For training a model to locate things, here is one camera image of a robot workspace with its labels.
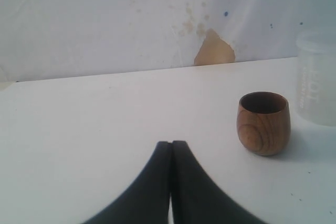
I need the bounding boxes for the translucent frosted plastic cup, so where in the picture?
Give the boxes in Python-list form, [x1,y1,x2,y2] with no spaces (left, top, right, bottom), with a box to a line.
[296,27,335,126]

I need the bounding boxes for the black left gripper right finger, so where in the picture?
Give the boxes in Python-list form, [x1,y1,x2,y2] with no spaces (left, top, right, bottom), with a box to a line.
[170,141,264,224]

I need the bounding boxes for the brown wooden cup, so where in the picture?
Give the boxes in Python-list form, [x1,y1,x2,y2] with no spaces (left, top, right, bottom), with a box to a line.
[236,91,291,156]

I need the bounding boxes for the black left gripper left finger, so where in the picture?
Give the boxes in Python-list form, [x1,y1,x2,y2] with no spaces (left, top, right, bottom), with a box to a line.
[85,142,172,224]

